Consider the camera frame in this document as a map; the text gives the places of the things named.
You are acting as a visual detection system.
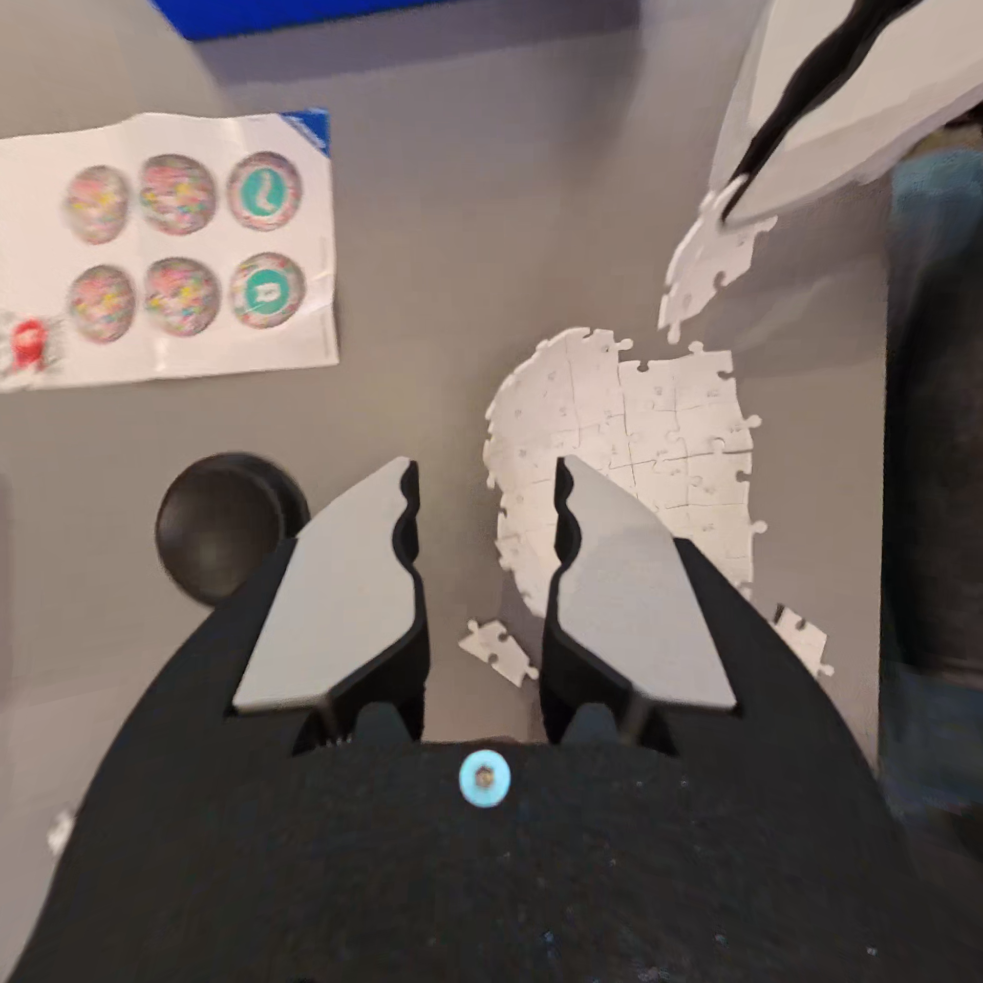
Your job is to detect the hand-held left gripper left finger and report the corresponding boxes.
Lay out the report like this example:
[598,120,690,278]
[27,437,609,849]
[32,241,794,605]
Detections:
[232,457,431,742]

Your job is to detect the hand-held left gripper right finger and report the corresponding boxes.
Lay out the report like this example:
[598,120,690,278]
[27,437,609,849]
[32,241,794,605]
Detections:
[540,455,738,742]

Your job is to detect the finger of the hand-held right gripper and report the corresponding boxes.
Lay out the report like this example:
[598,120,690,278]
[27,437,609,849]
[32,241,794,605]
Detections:
[722,0,983,231]
[707,0,861,201]

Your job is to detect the white puzzle ball shell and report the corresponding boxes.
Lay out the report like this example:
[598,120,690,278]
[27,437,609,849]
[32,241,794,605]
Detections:
[482,326,769,623]

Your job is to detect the black round ball stand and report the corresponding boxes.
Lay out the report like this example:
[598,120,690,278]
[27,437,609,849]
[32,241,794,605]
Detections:
[155,453,310,608]

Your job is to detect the person's blue jeans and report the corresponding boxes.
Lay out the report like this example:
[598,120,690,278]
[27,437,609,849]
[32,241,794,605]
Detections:
[879,149,983,830]

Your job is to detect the printed instruction sheet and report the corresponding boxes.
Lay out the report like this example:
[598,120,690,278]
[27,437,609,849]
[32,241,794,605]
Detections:
[0,108,340,393]

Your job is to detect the blue plastic bin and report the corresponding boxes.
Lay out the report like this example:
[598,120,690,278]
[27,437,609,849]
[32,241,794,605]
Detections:
[149,0,462,41]

